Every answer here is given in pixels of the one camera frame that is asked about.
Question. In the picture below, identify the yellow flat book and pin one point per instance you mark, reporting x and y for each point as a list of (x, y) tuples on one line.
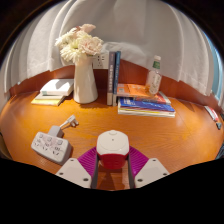
[(46, 100)]

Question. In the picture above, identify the blue upright book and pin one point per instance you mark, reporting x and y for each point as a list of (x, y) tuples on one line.
[(117, 71)]

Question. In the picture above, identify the black chair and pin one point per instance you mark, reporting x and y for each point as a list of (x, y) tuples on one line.
[(221, 152)]

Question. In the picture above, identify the orange flat book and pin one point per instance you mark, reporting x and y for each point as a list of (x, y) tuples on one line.
[(131, 90)]

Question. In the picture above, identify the red and white booklet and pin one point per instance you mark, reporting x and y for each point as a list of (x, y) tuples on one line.
[(211, 113)]

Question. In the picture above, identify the white curtain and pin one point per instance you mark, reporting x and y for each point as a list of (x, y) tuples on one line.
[(140, 30)]

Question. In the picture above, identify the white power strip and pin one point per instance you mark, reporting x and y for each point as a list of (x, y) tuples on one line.
[(50, 146)]

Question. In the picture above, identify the grey upright book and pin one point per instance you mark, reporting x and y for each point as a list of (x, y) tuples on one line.
[(110, 80)]

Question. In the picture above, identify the white wall outlet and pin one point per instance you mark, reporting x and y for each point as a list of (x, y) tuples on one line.
[(100, 61)]

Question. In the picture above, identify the white ceramic vase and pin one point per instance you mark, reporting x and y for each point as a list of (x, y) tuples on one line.
[(85, 83)]

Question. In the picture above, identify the clear plastic drink bottle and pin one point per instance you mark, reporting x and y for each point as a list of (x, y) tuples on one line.
[(153, 78)]

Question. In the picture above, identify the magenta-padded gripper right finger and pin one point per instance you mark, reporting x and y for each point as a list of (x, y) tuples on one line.
[(151, 171)]

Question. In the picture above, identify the white and pink flowers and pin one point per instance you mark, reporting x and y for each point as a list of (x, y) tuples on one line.
[(80, 43)]

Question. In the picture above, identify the red and white charger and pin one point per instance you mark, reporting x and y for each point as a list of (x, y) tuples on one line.
[(112, 145)]

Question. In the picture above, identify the window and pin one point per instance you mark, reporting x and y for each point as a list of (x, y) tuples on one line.
[(217, 76)]

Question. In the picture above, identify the blue flat book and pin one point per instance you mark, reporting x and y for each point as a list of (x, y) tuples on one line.
[(146, 107)]

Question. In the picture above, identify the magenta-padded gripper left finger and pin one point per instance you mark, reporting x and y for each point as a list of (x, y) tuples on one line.
[(75, 171)]

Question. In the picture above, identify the white closed book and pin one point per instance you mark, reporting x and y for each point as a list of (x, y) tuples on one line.
[(56, 86)]

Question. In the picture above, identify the red flat book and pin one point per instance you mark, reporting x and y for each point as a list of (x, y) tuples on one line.
[(160, 99)]

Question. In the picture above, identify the small dark object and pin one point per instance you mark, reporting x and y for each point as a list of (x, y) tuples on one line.
[(218, 125)]

